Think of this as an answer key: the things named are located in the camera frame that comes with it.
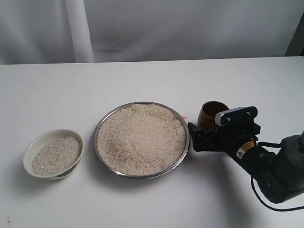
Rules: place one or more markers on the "white ceramic bowl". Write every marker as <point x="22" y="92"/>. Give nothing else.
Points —
<point x="44" y="139"/>

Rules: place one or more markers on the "white backdrop curtain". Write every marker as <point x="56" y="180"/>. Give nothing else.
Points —
<point x="87" y="31"/>

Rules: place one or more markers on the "brown wooden cup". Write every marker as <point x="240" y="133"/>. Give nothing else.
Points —
<point x="206" y="118"/>

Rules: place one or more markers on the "rice heap on plate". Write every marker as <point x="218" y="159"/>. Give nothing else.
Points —
<point x="141" y="139"/>

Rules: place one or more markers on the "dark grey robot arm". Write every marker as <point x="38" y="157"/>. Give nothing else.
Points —
<point x="278" y="168"/>

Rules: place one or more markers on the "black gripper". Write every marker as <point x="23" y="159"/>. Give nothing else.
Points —
<point x="236" y="136"/>

